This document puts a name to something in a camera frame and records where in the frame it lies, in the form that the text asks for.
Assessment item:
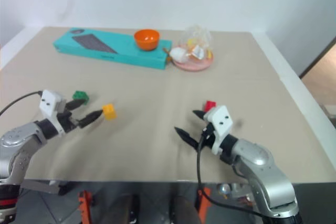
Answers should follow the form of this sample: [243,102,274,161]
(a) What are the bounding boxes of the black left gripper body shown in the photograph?
[56,100,81,134]

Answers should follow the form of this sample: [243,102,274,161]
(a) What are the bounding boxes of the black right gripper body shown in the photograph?
[192,122,217,152]

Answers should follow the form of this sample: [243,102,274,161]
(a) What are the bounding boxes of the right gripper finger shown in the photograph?
[192,110,209,124]
[174,126,199,148]

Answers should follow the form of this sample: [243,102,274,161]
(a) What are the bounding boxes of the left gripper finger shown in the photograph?
[65,99,85,111]
[78,109,103,129]

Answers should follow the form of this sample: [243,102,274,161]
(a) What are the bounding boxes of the green toy block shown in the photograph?
[72,90,90,105]

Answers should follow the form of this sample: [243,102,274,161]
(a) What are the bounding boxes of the red toy block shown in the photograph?
[204,100,218,112]

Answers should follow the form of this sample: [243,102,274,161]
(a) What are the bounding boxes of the yellow toy block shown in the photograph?
[101,103,118,121]

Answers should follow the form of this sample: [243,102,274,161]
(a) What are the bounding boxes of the beige table cloth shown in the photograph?
[0,26,336,183]

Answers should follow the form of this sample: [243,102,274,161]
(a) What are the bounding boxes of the pink round plate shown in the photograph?
[171,50,215,72]

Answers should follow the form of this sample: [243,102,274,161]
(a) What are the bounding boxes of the teal keyboard box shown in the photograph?
[52,27,173,71]

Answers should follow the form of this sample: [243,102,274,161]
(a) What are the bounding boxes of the white crumpled wrapper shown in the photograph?
[170,47,189,63]

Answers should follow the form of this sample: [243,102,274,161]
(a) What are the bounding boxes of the orange metal clamp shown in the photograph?
[78,189,93,224]
[194,186,212,224]

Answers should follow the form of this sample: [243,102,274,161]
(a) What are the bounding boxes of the small brown stick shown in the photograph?
[162,47,175,62]

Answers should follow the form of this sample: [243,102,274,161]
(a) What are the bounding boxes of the clear plastic bag with snacks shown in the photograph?
[174,24,213,63]

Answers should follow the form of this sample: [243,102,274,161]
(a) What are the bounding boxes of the orange plastic bowl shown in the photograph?
[133,28,162,52]

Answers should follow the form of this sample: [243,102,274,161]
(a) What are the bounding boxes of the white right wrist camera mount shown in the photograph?
[203,104,235,156]

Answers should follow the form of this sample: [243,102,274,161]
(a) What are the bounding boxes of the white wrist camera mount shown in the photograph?
[39,89,67,134]
[203,104,235,156]

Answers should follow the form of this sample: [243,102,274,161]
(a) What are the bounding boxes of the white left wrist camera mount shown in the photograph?
[39,89,67,134]

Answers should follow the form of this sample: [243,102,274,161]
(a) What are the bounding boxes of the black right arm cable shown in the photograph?
[195,126,266,220]

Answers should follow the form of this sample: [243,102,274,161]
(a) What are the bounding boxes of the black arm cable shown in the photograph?
[195,126,266,220]
[0,91,44,116]

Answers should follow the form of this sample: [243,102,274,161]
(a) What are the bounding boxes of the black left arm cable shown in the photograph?
[0,91,44,116]

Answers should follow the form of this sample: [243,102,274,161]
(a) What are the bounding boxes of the silver metal bracket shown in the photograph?
[22,179,69,196]

